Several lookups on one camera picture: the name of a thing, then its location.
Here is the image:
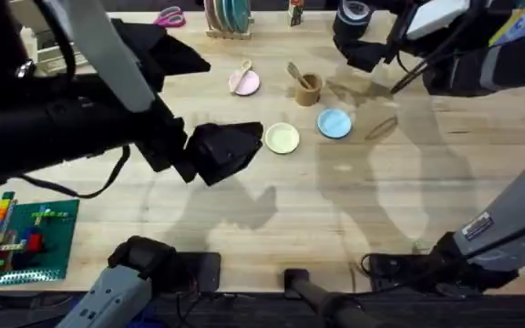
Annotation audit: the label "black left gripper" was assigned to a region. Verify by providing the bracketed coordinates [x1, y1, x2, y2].
[134, 108, 264, 188]

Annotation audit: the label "wooden spoon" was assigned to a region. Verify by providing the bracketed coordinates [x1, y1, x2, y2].
[229, 58, 254, 95]

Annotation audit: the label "wooden fork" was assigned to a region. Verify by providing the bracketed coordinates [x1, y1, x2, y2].
[286, 61, 314, 91]

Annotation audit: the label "pale yellow plate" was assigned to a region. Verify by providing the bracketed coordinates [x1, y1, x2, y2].
[263, 121, 301, 156]

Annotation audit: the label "pink plate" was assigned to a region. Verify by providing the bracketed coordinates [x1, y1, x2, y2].
[228, 68, 262, 97]

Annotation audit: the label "wooden cup container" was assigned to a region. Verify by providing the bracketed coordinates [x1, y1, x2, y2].
[293, 72, 324, 108]

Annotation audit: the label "pale upright wrist plate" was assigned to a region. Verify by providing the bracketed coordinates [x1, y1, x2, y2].
[406, 0, 472, 29]

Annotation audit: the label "blue plate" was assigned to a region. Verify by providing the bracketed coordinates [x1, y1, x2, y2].
[316, 108, 353, 140]

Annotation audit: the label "small printed box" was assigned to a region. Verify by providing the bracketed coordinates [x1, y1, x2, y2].
[286, 0, 305, 27]

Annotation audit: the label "wooden rack with plates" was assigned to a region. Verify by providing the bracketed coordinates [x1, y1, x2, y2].
[202, 0, 256, 41]

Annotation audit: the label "pink scissors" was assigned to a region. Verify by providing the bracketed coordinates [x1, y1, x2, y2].
[152, 5, 187, 29]

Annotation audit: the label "colourful printed box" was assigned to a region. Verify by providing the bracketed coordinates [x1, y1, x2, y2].
[489, 0, 525, 47]

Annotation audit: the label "beige tray box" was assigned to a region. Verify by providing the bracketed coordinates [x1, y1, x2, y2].
[7, 0, 91, 77]

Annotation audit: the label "green board with toy blocks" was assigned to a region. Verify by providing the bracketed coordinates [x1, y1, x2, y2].
[0, 190, 81, 289]

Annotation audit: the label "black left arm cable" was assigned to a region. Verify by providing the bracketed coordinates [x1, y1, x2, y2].
[15, 144, 132, 200]

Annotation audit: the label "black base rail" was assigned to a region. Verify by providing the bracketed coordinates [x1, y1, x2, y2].
[0, 287, 525, 328]

